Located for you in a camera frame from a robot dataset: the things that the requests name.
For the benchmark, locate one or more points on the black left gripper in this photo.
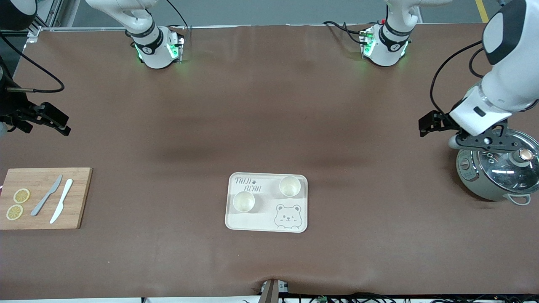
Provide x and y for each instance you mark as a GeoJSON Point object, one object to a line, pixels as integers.
{"type": "Point", "coordinates": [440, 120]}

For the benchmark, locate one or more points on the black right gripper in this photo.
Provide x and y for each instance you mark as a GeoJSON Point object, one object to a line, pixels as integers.
{"type": "Point", "coordinates": [12, 106]}

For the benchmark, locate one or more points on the white plastic cup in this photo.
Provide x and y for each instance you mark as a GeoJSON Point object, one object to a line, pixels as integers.
{"type": "Point", "coordinates": [289, 186]}
{"type": "Point", "coordinates": [244, 201]}

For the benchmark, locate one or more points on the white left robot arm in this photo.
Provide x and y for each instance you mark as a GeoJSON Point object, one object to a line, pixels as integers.
{"type": "Point", "coordinates": [505, 88]}

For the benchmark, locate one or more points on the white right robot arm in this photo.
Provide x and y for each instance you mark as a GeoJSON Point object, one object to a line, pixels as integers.
{"type": "Point", "coordinates": [158, 59]}

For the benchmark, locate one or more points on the grey plastic knife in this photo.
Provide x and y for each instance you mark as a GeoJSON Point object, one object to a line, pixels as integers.
{"type": "Point", "coordinates": [46, 195]}

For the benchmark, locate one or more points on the wooden cutting board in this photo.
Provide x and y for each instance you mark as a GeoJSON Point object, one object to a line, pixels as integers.
{"type": "Point", "coordinates": [78, 189]}

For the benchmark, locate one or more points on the yellow lemon slice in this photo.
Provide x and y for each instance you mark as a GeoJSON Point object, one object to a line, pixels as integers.
{"type": "Point", "coordinates": [14, 212]}
{"type": "Point", "coordinates": [21, 195]}

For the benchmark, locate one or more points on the white plastic knife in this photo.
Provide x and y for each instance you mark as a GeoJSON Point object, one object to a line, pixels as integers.
{"type": "Point", "coordinates": [61, 201]}

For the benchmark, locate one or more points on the grey-green electric cooking pot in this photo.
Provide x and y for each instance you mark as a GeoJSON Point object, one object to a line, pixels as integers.
{"type": "Point", "coordinates": [476, 189]}

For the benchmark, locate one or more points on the glass pot lid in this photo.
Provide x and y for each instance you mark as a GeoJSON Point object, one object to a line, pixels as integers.
{"type": "Point", "coordinates": [501, 176]}

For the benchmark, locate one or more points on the beige bear print tray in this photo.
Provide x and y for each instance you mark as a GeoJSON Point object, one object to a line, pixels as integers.
{"type": "Point", "coordinates": [265, 219]}

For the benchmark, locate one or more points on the left arm base connector bracket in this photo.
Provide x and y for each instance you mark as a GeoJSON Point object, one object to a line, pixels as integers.
{"type": "Point", "coordinates": [366, 42]}

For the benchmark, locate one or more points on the aluminium frame rails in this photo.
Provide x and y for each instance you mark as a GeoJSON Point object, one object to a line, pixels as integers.
{"type": "Point", "coordinates": [46, 12]}

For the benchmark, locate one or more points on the right arm base connector bracket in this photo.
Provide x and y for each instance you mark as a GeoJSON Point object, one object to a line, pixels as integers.
{"type": "Point", "coordinates": [176, 50]}

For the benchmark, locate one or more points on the camera mount post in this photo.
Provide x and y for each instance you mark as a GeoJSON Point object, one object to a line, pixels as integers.
{"type": "Point", "coordinates": [269, 294]}

